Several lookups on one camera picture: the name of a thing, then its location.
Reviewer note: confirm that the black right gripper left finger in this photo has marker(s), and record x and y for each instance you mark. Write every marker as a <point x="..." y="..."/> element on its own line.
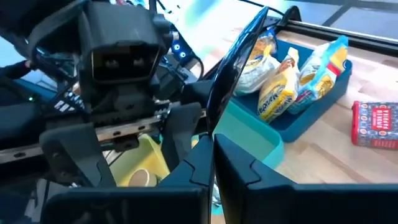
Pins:
<point x="140" y="202"/>

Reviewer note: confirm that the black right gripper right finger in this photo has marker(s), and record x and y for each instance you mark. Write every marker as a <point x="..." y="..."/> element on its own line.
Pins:
<point x="295" y="202"/>

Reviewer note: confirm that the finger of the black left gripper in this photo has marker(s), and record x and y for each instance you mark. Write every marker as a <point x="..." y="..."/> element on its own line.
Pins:
<point x="77" y="152"/>
<point x="182" y="133"/>

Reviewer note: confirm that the silver noodle packet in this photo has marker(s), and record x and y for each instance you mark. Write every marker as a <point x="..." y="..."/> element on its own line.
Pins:
<point x="255" y="77"/>

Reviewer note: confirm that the yellow ramen packet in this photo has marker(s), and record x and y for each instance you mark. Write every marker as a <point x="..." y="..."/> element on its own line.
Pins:
<point x="262" y="43"/>
<point x="276" y="93"/>

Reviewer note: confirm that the blue yellow noodle packet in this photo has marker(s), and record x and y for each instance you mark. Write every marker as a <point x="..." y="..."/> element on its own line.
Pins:
<point x="323" y="71"/>

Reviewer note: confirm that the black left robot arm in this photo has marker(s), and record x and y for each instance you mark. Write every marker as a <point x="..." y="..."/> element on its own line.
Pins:
<point x="37" y="46"/>

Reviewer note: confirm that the yellow plastic bin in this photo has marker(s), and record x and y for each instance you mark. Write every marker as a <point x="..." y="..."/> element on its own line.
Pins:
<point x="146" y="155"/>

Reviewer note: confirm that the green plastic bin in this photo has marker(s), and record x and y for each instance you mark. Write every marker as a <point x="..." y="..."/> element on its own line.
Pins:
<point x="248" y="140"/>

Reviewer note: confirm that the blue plastic bin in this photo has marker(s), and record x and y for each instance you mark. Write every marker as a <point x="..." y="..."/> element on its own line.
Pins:
<point x="292" y="127"/>

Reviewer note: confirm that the red tin box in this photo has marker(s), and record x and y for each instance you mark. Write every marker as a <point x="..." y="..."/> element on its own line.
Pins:
<point x="376" y="124"/>

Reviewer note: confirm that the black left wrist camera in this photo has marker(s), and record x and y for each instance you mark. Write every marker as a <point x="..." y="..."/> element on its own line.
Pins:
<point x="124" y="31"/>

